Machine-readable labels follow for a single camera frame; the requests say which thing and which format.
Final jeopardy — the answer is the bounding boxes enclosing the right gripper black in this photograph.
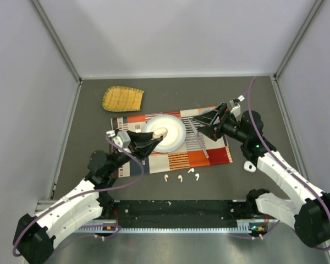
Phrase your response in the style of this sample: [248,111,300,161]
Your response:
[193,102,249,144]

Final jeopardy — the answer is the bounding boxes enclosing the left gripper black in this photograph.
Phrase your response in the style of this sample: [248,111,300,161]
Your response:
[108,130,162,173]

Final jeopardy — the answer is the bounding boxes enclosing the white earbud charging case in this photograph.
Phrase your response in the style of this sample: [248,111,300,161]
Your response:
[152,128,168,139]

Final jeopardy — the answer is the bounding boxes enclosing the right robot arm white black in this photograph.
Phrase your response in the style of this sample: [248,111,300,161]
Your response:
[193,103,330,248]

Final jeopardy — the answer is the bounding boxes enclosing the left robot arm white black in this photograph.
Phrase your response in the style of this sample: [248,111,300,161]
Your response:
[12,128,168,263]

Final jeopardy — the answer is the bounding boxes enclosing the light blue mug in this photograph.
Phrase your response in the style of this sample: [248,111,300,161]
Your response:
[201,109,217,116]

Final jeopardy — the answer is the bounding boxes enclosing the colourful patchwork placemat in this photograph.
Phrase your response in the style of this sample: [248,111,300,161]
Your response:
[111,106,233,174]

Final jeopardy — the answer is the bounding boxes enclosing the white round plate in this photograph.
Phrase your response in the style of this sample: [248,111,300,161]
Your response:
[142,114,186,153]

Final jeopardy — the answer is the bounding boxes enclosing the yellow woven cloth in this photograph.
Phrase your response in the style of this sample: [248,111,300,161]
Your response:
[102,86,144,112]

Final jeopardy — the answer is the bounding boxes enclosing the silver fork pink handle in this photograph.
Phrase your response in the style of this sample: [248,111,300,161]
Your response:
[135,124,146,165]

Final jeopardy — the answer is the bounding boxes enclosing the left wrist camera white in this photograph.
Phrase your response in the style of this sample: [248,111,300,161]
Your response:
[106,130,131,149]

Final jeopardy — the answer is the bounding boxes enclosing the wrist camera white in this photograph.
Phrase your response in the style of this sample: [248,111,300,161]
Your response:
[106,130,131,149]
[229,95,245,118]

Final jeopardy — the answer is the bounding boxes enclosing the silver knife pink handle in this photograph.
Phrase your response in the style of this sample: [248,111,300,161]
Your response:
[188,119,209,159]

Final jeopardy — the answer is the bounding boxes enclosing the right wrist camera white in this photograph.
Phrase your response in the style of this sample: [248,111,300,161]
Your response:
[229,95,245,118]

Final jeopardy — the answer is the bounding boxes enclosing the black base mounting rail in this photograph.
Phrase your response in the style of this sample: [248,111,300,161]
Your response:
[112,200,273,229]

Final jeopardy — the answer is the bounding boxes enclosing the aluminium frame front beam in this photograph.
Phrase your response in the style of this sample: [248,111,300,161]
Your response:
[32,199,330,234]

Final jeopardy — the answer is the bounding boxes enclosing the aluminium frame right post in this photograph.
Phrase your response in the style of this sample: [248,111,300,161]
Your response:
[273,0,326,81]

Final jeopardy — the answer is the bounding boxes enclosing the aluminium frame post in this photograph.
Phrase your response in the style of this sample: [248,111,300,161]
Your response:
[29,0,82,84]
[273,0,326,81]

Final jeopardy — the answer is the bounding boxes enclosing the aluminium frame left post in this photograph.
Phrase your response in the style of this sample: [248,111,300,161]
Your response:
[29,0,82,84]

